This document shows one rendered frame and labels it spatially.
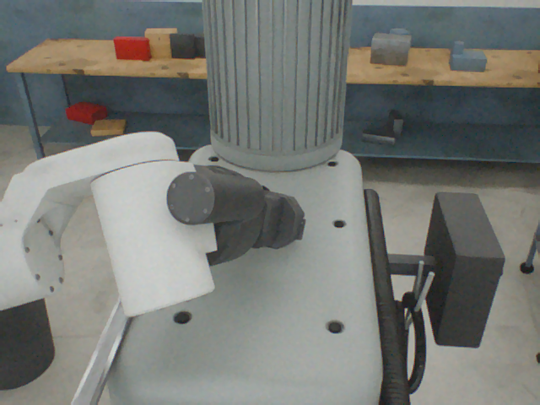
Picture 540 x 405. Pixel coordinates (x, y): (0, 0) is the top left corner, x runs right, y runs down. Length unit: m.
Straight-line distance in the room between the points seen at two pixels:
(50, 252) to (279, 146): 0.40
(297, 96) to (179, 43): 3.81
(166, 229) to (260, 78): 0.37
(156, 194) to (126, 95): 5.00
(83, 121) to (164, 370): 4.73
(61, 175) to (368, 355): 0.30
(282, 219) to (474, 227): 0.51
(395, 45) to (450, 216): 3.43
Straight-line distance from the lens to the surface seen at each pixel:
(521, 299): 3.65
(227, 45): 0.72
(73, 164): 0.39
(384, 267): 0.73
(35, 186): 0.39
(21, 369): 3.07
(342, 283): 0.57
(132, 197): 0.37
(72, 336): 3.31
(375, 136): 4.60
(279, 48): 0.69
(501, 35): 5.09
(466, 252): 0.93
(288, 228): 0.54
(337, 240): 0.63
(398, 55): 4.40
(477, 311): 1.00
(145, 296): 0.37
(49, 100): 5.69
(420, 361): 1.06
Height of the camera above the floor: 2.26
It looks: 33 degrees down
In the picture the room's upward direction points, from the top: straight up
